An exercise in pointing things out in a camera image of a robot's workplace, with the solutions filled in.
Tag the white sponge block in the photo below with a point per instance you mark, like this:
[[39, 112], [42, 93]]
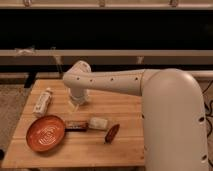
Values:
[[98, 123]]

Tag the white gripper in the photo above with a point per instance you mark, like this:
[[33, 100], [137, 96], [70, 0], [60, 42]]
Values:
[[78, 96]]

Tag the brown oblong snack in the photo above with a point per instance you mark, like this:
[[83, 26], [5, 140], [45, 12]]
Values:
[[112, 133]]

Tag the orange ceramic bowl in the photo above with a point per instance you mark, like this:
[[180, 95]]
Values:
[[45, 133]]

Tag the white plastic bottle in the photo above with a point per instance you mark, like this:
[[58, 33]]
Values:
[[42, 103]]

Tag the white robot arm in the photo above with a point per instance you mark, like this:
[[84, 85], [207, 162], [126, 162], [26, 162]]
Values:
[[174, 124]]

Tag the dark chocolate bar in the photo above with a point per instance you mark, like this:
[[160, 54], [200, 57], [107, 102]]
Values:
[[76, 126]]

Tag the wooden table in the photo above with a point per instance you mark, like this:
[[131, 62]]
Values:
[[81, 149]]

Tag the white metal rail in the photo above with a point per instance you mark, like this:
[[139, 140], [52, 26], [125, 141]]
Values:
[[145, 53]]

